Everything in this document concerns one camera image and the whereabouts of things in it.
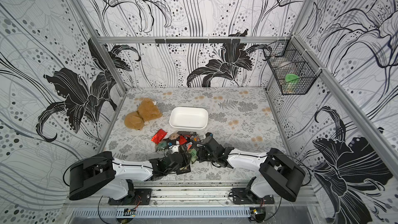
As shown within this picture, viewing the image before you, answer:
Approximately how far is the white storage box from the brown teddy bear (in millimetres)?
101

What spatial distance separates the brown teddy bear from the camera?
92cm

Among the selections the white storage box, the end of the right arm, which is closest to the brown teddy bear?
the white storage box

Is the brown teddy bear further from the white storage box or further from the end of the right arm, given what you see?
the end of the right arm

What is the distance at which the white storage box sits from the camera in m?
0.97
